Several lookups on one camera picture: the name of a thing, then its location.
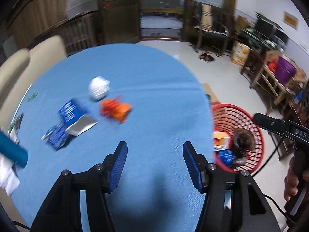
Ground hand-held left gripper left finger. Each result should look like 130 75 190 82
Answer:
30 141 128 232

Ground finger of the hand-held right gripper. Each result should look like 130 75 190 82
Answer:
253 113 292 136

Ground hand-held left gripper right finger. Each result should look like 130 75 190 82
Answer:
183 141 282 232

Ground red mesh basket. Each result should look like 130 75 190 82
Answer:
211 104 265 173

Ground black plastic bag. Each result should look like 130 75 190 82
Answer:
230 129 254 167

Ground blue plastic bag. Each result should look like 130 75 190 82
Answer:
217 150 234 167

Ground orange white small carton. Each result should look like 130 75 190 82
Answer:
212 132 233 151

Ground orange wrapper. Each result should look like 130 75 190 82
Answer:
100 96 133 123

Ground blue foil snack bag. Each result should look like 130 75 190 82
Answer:
42 98 99 151

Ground white paper ball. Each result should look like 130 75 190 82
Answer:
88 76 111 101

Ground person's right hand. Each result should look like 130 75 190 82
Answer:
284 157 302 202

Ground wooden shelf rack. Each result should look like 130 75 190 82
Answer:
241 49 308 114

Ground purple bag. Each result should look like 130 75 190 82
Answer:
276 55 297 80

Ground flat cardboard sheet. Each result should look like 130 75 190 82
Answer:
200 83 220 103

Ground printed cardboard box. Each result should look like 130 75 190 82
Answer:
230 41 251 67

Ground round table blue cloth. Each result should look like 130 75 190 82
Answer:
5 43 215 228

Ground teal thermos bottle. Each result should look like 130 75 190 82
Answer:
0 129 28 168

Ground white tissue stack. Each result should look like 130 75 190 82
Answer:
0 153 20 196

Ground beige striped towel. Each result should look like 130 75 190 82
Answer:
201 5 213 28

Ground wooden crib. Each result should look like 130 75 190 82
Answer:
58 10 100 54

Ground cream leather sofa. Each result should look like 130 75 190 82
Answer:
0 35 68 116

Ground open brown glass door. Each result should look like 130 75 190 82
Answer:
95 0 142 45

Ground beige curtains red stripes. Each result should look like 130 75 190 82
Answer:
7 0 68 44

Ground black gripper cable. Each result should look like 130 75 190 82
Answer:
255 135 282 175
265 194 290 221

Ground metal frame chair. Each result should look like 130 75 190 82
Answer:
191 5 230 56

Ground yellow wall sign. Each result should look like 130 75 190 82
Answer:
283 11 298 31

